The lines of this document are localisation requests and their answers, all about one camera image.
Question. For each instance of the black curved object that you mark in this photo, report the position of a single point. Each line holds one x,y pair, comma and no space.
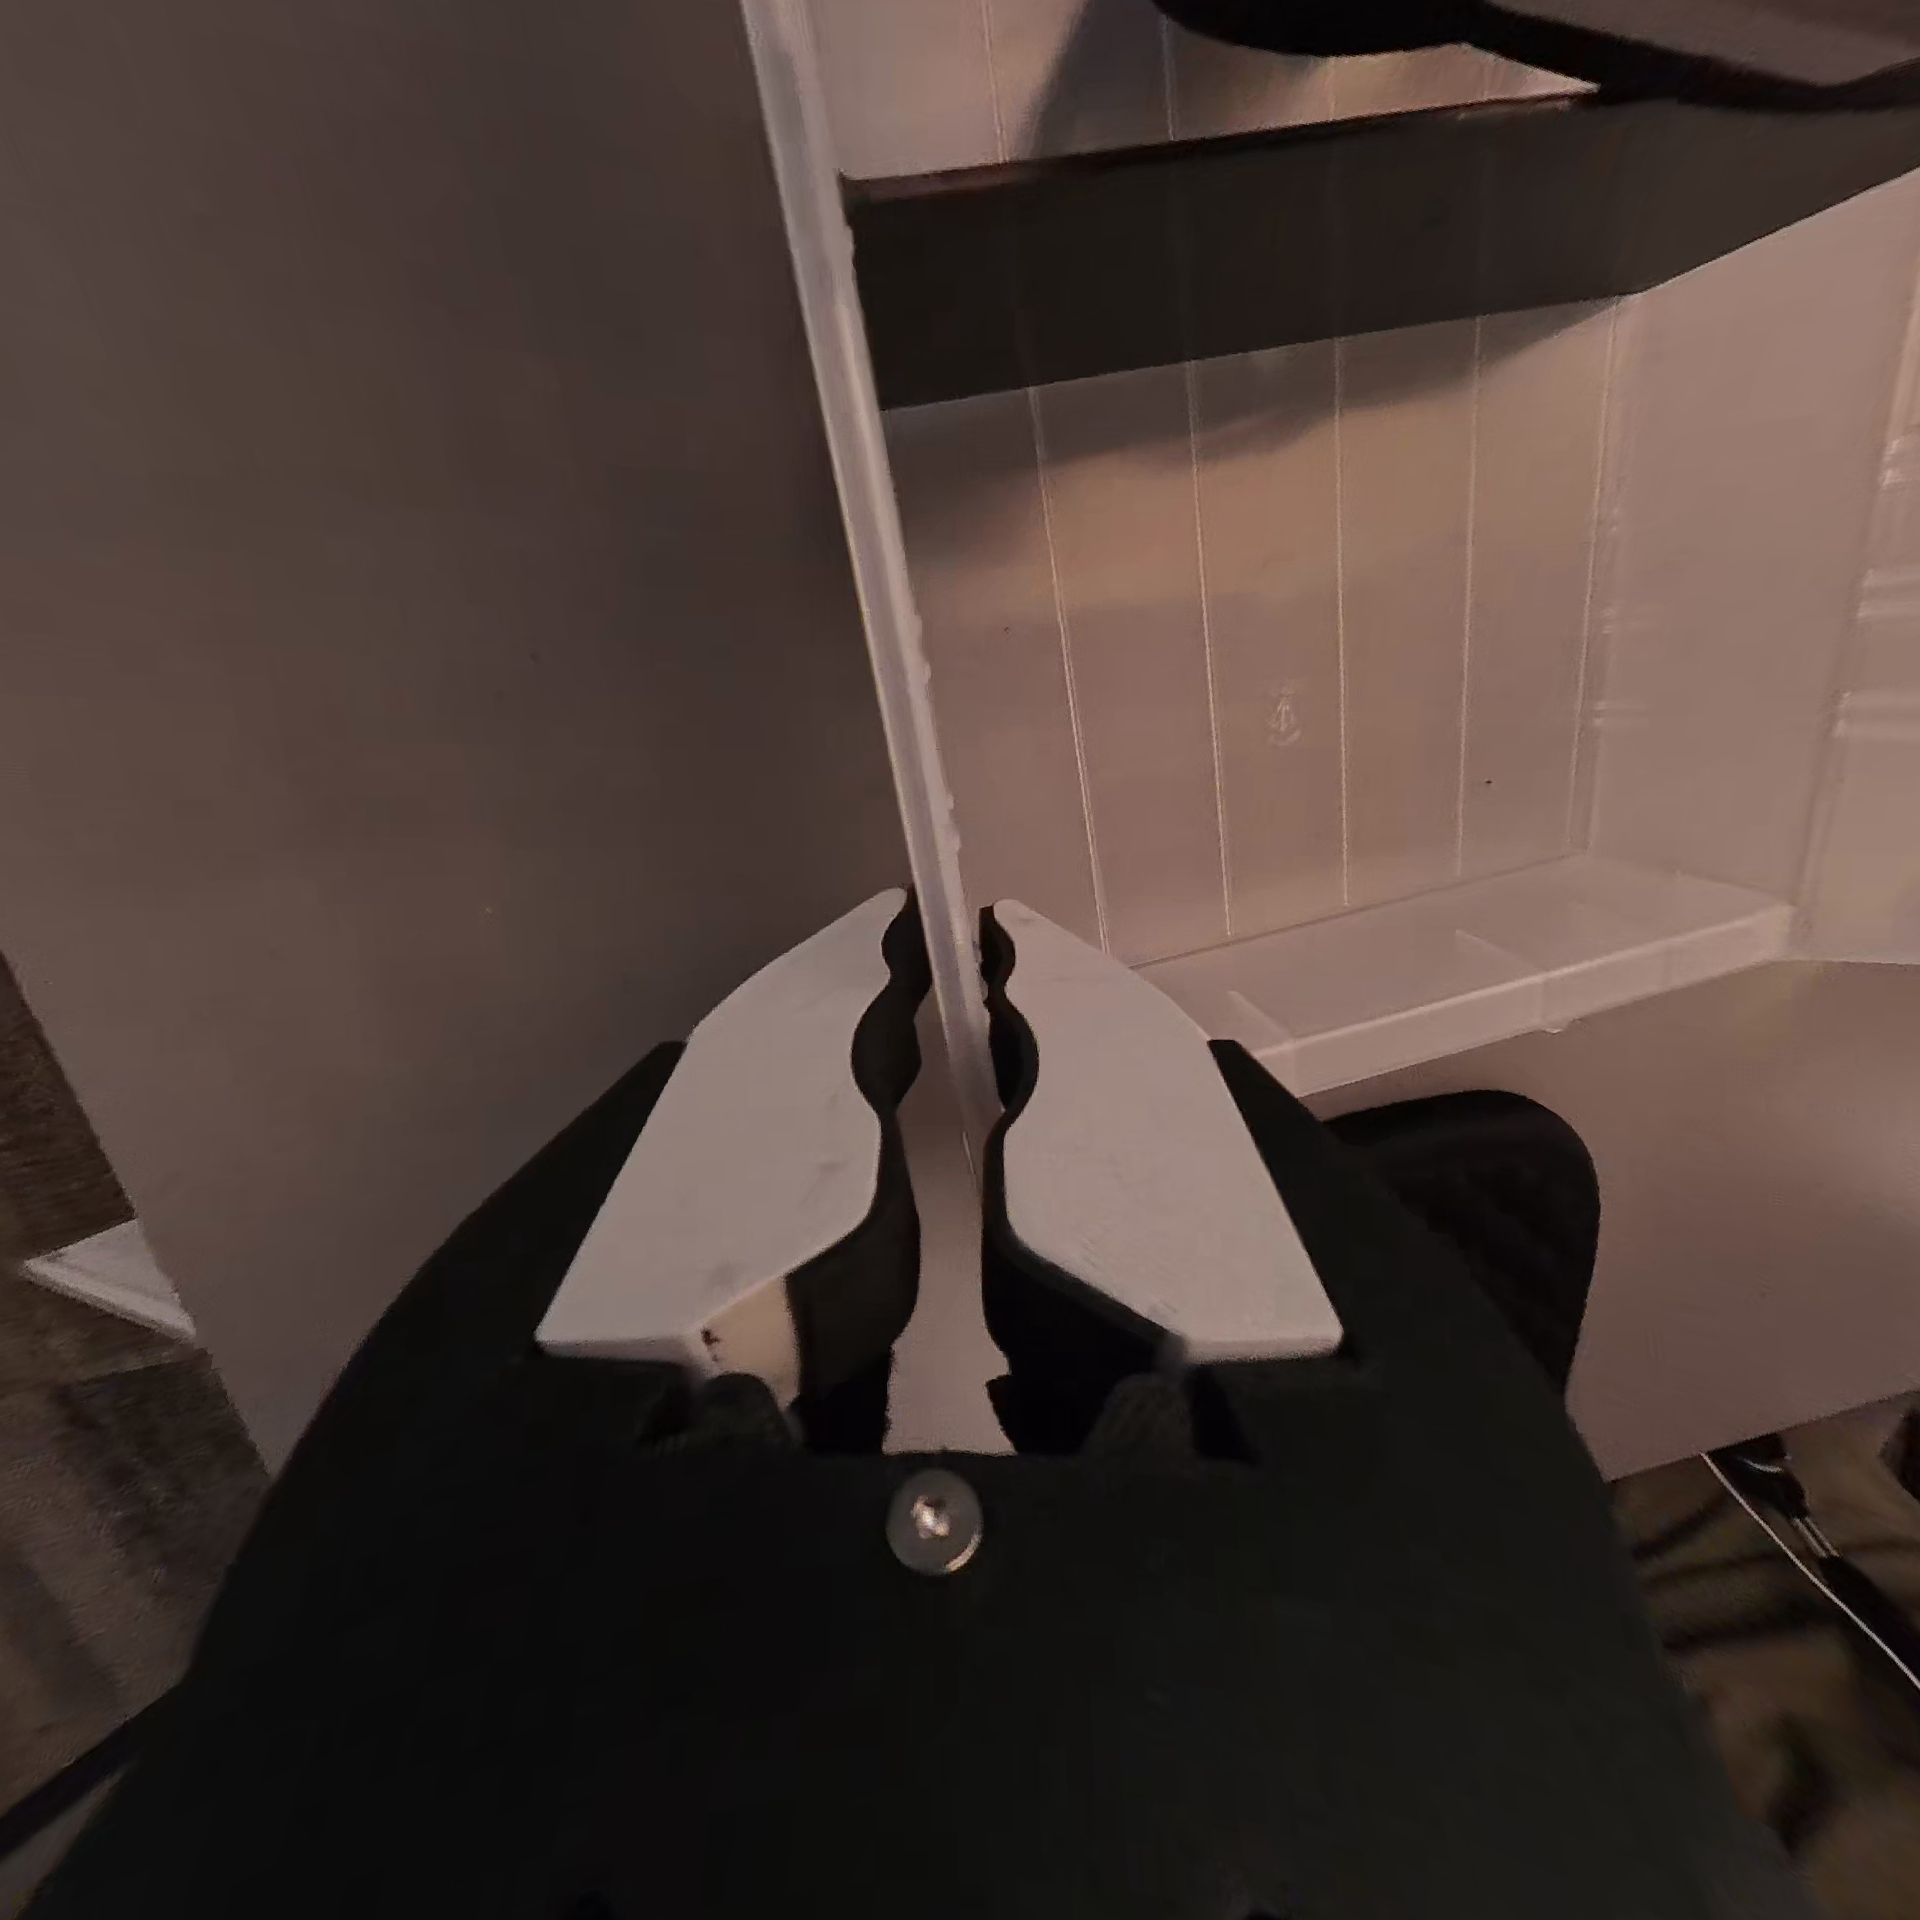
1650,69

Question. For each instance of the olive green garment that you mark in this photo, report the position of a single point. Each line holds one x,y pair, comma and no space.
1800,1774

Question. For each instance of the clear plastic bin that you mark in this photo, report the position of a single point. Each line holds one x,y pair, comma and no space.
1346,675

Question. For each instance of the black mesh chair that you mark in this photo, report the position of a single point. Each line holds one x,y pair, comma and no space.
1487,1228

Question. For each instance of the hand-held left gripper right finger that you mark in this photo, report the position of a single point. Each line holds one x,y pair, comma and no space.
1154,1188

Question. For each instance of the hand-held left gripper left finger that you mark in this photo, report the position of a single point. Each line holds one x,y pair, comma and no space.
752,1167

